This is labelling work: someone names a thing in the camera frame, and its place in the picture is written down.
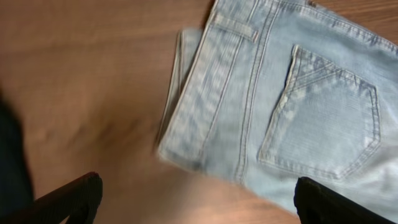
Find light blue denim shorts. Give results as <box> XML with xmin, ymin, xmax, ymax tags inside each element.
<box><xmin>158</xmin><ymin>0</ymin><xmax>397</xmax><ymax>222</ymax></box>

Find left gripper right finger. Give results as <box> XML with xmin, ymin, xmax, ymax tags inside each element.
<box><xmin>294</xmin><ymin>177</ymin><xmax>394</xmax><ymax>224</ymax></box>

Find black garment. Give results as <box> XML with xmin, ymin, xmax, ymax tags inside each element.
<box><xmin>1</xmin><ymin>98</ymin><xmax>34</xmax><ymax>217</ymax></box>

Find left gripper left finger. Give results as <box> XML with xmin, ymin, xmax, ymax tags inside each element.
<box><xmin>1</xmin><ymin>172</ymin><xmax>103</xmax><ymax>224</ymax></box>

